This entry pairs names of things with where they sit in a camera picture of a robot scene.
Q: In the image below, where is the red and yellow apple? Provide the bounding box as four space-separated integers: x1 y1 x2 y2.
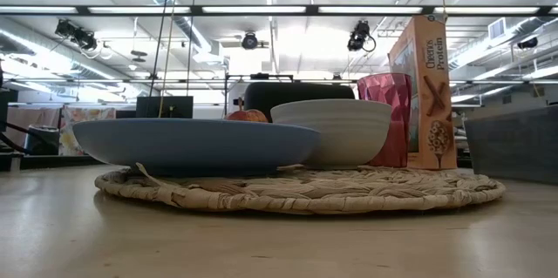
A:
224 97 269 124

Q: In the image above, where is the white ceramic bowl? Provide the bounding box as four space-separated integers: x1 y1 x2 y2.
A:
269 98 393 171

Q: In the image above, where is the blue round plate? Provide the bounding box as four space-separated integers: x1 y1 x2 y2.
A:
71 117 322 178

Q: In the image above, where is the red faceted plastic cup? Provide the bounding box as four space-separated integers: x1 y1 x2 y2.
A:
356 72 413 169

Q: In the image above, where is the orange Cheerios Protein cereal box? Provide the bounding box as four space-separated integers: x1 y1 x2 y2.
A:
387 14 458 171

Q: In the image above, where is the round woven straw placemat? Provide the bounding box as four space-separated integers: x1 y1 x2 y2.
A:
94 163 507 216

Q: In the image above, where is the black monitor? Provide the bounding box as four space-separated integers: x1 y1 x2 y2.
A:
135 95 194 119

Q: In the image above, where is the black ceiling-mounted device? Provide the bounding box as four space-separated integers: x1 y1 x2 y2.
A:
54 18 99 52
346 19 377 53

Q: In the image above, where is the black overhead light bar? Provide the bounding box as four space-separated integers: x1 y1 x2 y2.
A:
0 4 558 17

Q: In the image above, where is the floral patterned cloth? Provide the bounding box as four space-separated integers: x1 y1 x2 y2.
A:
58 105 118 157

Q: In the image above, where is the grey rectangular box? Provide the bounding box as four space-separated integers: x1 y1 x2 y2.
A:
463 104 558 186

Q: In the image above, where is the dark waste bin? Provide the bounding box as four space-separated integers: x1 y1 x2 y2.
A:
24 124 61 156

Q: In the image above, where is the black overhead camera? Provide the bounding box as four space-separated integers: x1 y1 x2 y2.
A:
241 31 260 51

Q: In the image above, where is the black aluminium table frame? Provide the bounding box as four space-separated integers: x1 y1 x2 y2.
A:
0 151 132 173

